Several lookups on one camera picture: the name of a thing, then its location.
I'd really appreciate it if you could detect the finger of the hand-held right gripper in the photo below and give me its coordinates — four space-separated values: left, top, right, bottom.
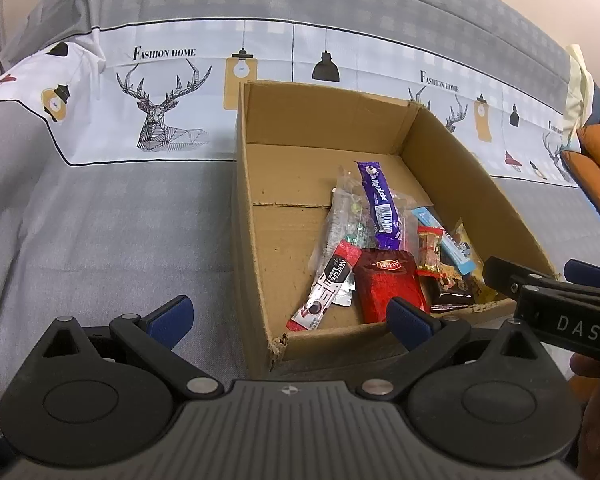
564 259 600 286
482 256 566 301

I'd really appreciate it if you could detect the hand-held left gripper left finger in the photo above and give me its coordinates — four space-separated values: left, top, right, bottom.
30 296 226 401

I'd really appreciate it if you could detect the red stick sachet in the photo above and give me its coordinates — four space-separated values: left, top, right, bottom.
286 240 363 332

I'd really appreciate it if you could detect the pale yellow cloth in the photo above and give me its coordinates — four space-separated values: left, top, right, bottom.
562 44 595 128

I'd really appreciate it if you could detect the blue wafer packet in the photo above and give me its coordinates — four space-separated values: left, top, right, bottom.
411 206 483 276

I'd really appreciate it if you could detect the orange nut bar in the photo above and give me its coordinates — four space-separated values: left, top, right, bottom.
416 225 446 278

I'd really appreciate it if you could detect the cardboard box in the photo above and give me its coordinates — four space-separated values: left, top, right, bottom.
232 80 563 378

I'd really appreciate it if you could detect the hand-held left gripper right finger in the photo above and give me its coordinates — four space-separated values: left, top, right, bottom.
355 296 568 403

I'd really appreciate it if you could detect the purple snack bar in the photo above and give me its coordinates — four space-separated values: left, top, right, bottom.
355 160 405 251

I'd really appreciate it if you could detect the dark red pouch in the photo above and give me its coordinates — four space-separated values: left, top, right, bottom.
352 249 431 325

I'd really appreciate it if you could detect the yellow packet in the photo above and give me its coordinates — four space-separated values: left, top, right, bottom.
450 217 501 306

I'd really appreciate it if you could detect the dark brown packet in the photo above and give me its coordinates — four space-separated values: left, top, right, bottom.
430 255 486 313

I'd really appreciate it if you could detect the clear candy bag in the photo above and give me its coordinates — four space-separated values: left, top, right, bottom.
330 167 433 251

